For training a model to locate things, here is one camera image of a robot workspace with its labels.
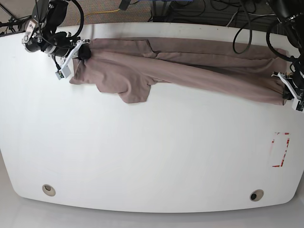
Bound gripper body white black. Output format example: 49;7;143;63
47;39;90;80
271;72;304;111

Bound mauve brown T-shirt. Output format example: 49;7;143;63
70;38;287;105

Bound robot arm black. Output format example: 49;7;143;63
266;0;304;112
22;0;91;79

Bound red tape rectangle marker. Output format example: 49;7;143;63
269;132;290;168

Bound black tripod stand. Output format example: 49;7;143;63
0;4;31;37

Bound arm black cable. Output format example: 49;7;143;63
232;0;254;55
71;0;85;41

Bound yellow floor cable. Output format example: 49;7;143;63
83;7;122;19

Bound right table cable grommet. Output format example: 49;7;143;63
249;189;264;202

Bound table cable grommet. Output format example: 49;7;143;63
249;189;264;202
42;184;56;197

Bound left table cable grommet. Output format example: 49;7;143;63
42;184;56;197

